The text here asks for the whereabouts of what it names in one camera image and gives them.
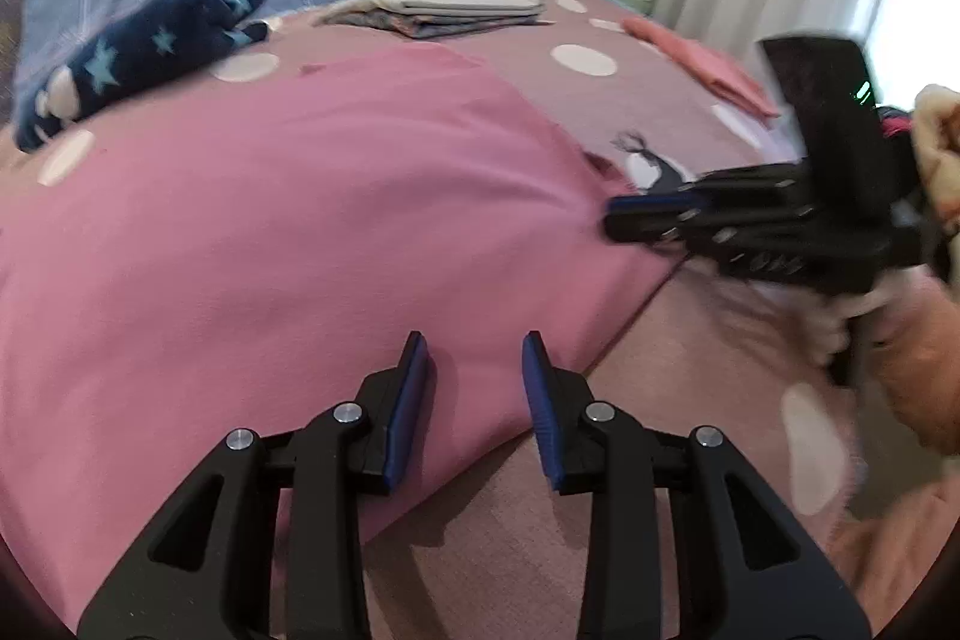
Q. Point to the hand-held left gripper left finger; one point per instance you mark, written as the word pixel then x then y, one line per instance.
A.
pixel 405 407

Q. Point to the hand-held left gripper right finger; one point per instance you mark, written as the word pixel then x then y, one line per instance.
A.
pixel 541 407

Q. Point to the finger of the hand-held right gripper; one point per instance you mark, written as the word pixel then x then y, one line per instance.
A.
pixel 660 229
pixel 652 203

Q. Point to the pink long-sleeve shirt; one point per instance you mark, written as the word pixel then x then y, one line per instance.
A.
pixel 300 235

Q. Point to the person's right hand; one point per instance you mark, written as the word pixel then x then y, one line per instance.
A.
pixel 922 355

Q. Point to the cream fleece garment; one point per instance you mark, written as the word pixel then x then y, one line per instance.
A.
pixel 941 115

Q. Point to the mauve polka dot blanket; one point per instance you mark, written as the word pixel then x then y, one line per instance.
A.
pixel 675 422

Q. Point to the folded salmon garment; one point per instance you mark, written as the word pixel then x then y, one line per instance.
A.
pixel 705 66

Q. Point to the folded patterned garment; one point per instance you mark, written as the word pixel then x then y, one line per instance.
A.
pixel 431 29

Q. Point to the folded grey garment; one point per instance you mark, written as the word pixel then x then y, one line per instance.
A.
pixel 435 1

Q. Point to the navy star-print garment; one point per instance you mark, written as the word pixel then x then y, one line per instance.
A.
pixel 135 55

